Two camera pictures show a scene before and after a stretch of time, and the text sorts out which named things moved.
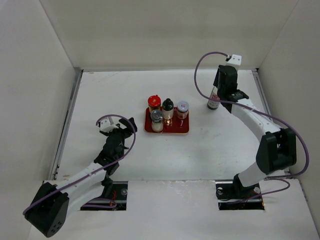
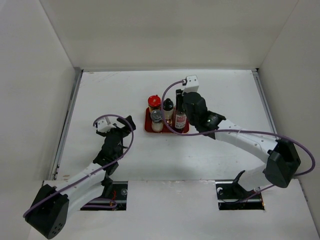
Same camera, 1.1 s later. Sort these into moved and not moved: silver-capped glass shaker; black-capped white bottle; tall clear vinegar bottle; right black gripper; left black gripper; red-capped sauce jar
Moved: right black gripper; tall clear vinegar bottle
Not moved: red-capped sauce jar; black-capped white bottle; silver-capped glass shaker; left black gripper
